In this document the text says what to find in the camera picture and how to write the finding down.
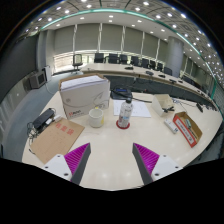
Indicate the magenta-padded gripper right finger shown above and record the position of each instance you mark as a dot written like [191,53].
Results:
[146,158]

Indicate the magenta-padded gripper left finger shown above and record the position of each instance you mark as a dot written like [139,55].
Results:
[77,158]

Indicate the clear black-capped water bottle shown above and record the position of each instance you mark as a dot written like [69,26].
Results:
[125,115]

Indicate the brown paper envelope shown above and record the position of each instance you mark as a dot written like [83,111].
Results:
[56,140]

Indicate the white remote control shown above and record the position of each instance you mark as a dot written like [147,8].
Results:
[171,126]

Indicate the white mug with yellow print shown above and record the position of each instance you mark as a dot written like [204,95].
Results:
[96,118]

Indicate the small white adapter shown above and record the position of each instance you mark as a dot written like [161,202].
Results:
[57,118]

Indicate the open red-edged cardboard box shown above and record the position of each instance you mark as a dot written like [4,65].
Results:
[183,131]

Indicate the white printed paper sheet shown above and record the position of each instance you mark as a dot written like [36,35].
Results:
[141,109]

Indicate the black power adapter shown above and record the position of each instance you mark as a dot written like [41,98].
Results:
[43,118]

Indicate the grey-green board eraser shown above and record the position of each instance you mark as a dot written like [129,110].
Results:
[188,124]

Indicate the small open white box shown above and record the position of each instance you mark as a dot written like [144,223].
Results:
[160,101]

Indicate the white copy paper box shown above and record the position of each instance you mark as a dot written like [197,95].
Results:
[83,98]

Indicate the long curved conference desk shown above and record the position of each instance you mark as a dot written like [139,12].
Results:
[113,69]

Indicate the single black swivel chair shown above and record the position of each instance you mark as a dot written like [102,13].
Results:
[77,60]

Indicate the row of black office chairs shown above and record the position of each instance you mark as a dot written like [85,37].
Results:
[135,60]

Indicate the recessed ceiling lights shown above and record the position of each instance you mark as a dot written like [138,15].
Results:
[89,6]

